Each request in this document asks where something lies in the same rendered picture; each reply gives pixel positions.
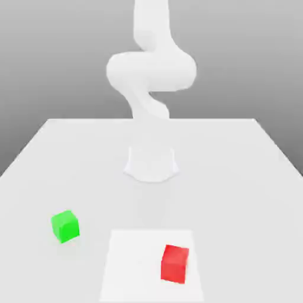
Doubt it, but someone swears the small green cube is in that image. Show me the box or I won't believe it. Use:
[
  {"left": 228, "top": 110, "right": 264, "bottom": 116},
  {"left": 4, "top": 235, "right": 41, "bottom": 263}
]
[{"left": 51, "top": 209, "right": 80, "bottom": 244}]

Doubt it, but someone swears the small red cube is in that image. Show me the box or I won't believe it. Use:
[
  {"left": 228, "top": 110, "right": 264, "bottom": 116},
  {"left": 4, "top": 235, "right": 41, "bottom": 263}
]
[{"left": 160, "top": 244, "right": 190, "bottom": 285}]

